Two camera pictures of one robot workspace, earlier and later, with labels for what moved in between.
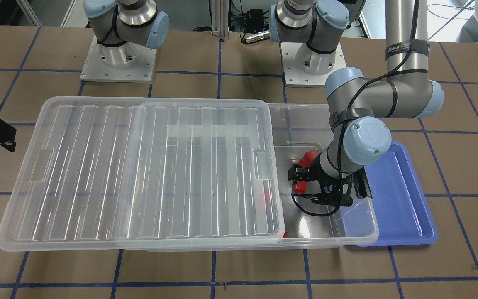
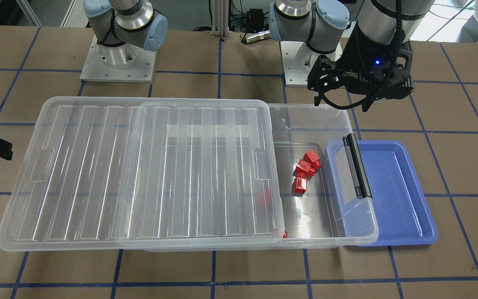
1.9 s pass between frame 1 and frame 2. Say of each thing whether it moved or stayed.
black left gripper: moved
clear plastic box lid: stayed
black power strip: stayed
